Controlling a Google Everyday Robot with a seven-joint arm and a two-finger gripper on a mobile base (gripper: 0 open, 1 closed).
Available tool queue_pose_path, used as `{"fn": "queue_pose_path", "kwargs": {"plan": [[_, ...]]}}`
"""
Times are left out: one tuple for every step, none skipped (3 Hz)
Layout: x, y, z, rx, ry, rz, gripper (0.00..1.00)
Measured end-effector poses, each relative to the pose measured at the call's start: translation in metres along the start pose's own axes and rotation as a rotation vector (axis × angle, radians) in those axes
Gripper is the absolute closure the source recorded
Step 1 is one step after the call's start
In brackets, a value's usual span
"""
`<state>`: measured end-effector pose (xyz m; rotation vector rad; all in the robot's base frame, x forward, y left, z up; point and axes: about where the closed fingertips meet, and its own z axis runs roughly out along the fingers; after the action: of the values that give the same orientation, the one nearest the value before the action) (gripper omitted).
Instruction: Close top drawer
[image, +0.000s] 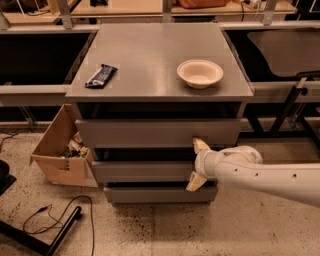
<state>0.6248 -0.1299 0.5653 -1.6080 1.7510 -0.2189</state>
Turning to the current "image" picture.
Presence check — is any grey bottom drawer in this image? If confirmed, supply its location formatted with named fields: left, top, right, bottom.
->
left=104, top=186, right=218, bottom=204

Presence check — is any wooden shelf in background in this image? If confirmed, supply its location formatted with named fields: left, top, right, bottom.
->
left=0, top=0, right=298, bottom=25

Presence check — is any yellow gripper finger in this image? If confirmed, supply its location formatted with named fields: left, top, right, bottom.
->
left=186, top=171, right=207, bottom=192
left=192, top=137, right=210, bottom=154

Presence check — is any dark blue snack bar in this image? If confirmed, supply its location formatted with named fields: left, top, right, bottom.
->
left=85, top=64, right=118, bottom=89

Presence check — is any grey top drawer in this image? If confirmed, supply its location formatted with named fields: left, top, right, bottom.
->
left=76, top=119, right=240, bottom=148

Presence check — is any black stand leg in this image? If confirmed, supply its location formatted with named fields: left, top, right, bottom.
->
left=0, top=205, right=83, bottom=256

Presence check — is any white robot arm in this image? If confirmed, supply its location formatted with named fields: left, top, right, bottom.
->
left=186, top=138, right=320, bottom=207

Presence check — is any grey drawer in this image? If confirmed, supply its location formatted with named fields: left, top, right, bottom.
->
left=92, top=161, right=194, bottom=183
left=104, top=186, right=218, bottom=204
left=76, top=119, right=240, bottom=148

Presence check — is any orange bag on shelf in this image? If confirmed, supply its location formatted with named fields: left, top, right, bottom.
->
left=172, top=0, right=230, bottom=9

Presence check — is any grey drawer cabinet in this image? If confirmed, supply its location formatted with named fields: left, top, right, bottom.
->
left=66, top=23, right=253, bottom=190

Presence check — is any white paper bowl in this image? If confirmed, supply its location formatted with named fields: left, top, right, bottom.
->
left=177, top=59, right=224, bottom=89

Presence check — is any black cable on floor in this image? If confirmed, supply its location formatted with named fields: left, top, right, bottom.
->
left=21, top=195, right=96, bottom=256

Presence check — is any cardboard box with trash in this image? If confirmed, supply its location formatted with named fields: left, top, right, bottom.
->
left=30, top=104, right=97, bottom=187

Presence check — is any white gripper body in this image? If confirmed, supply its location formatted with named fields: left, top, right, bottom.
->
left=195, top=150, right=222, bottom=179

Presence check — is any grey middle drawer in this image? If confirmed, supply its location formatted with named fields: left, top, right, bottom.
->
left=92, top=161, right=194, bottom=183

